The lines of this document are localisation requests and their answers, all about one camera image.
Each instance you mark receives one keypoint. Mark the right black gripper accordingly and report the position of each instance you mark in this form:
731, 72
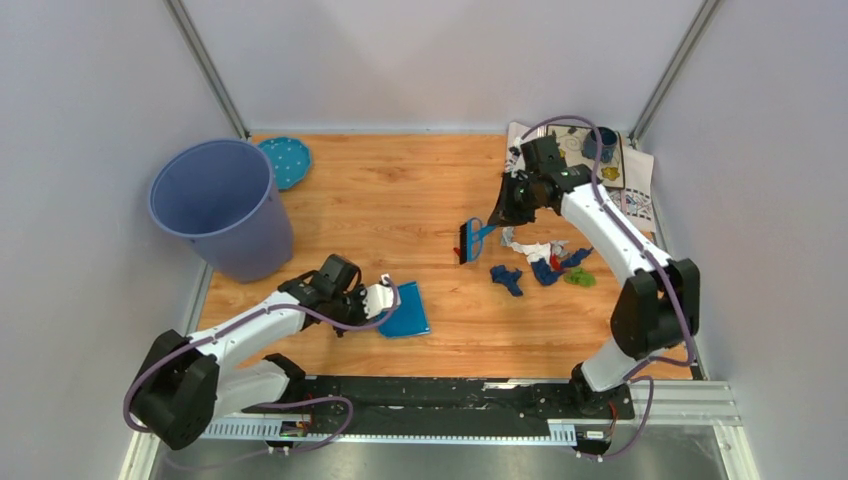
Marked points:
505, 214

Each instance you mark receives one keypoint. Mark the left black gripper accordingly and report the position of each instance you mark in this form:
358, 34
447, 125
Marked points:
358, 295

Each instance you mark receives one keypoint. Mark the blue hand brush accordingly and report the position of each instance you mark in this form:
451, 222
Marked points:
472, 235

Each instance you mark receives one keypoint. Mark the grey white paper scrap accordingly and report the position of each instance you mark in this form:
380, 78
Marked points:
536, 251

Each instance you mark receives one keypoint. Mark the dark blue paper scrap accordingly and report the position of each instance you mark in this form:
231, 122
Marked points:
508, 278

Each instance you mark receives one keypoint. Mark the blue plastic dustpan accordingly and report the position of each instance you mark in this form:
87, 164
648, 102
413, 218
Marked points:
410, 318

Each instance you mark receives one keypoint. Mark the blue paper strip scrap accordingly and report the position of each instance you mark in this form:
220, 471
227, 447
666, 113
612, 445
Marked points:
576, 258

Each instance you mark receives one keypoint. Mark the green paper scrap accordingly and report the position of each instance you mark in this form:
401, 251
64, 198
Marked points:
580, 277

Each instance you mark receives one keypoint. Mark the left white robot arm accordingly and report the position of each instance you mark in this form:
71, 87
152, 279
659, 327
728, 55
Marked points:
186, 382

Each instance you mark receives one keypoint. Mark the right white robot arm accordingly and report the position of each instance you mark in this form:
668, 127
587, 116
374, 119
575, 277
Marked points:
658, 305

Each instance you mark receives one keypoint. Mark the square floral plate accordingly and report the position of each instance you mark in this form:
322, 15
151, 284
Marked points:
569, 139

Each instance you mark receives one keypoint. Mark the dark blue mug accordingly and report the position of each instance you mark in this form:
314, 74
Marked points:
603, 141

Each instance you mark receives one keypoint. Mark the white patterned cloth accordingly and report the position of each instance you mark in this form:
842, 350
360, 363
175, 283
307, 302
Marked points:
634, 199

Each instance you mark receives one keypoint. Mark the teal polka dot plate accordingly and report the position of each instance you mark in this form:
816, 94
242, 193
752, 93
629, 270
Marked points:
290, 158

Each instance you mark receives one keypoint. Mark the lavender plastic waste bin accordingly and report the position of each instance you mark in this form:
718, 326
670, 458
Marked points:
220, 197

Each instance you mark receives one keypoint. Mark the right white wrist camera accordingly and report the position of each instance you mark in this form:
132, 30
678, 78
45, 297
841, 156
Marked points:
514, 161

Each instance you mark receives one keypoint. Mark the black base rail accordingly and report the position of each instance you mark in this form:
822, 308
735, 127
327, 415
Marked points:
442, 406

